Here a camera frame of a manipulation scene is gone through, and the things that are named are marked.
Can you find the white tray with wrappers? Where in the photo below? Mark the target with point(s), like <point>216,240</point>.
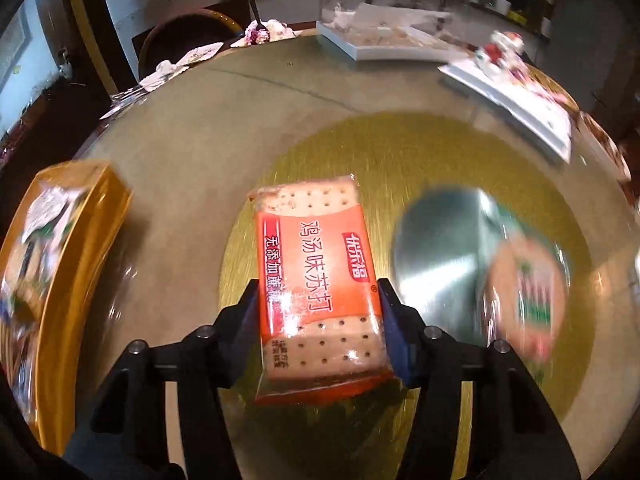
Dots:
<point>389,33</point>

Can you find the white tray with red items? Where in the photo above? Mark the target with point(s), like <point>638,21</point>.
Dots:
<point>498,72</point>

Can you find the dark round-back chair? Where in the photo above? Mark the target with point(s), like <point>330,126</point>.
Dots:
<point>177,36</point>

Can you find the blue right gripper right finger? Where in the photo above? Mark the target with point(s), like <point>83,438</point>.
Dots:
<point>403,331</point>

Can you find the crumpled red white tissue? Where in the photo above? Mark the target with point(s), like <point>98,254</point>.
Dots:
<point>264,32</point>

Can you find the gold cardboard tray box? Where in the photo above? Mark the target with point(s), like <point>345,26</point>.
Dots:
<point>51,259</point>

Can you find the round cookie pack green label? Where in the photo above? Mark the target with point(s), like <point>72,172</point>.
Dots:
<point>524,297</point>

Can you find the orange soda cracker pack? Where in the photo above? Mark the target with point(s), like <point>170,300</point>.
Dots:
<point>320,314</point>

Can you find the gold lazy susan turntable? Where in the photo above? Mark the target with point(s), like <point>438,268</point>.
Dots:
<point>396,158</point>

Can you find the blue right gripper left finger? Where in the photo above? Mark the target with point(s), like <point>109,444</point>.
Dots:
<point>237,332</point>

